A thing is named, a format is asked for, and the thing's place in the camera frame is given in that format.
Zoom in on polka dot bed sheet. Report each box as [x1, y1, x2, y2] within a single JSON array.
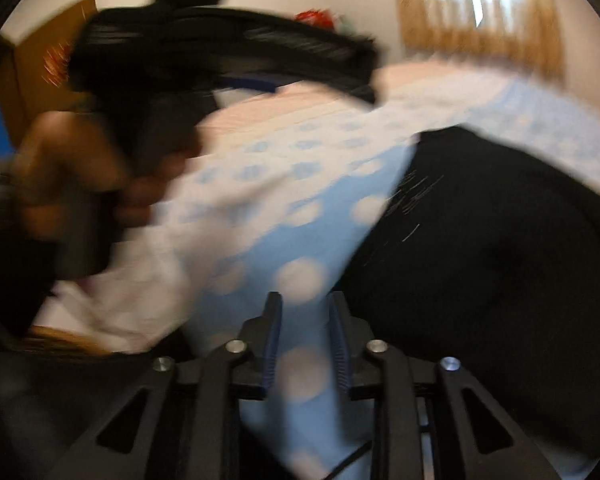
[[30, 62, 600, 480]]

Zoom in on wide beige patterned curtain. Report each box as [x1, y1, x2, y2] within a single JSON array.
[[387, 0, 567, 81]]

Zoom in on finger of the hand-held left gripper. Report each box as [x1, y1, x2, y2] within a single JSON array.
[[212, 52, 381, 107], [220, 7, 383, 71]]

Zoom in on person's left hand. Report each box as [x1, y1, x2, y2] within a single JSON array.
[[10, 110, 203, 241]]

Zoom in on brown wooden door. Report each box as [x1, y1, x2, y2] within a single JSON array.
[[0, 0, 98, 148]]

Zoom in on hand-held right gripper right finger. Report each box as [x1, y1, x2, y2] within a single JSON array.
[[328, 291, 561, 480]]

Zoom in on red gift bag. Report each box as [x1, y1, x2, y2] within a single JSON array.
[[294, 8, 337, 28]]

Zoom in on black pants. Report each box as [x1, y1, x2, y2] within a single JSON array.
[[337, 126, 600, 463]]

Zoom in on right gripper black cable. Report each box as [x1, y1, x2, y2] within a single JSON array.
[[325, 439, 377, 480]]

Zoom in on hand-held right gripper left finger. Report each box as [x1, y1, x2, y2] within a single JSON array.
[[47, 291, 284, 480]]

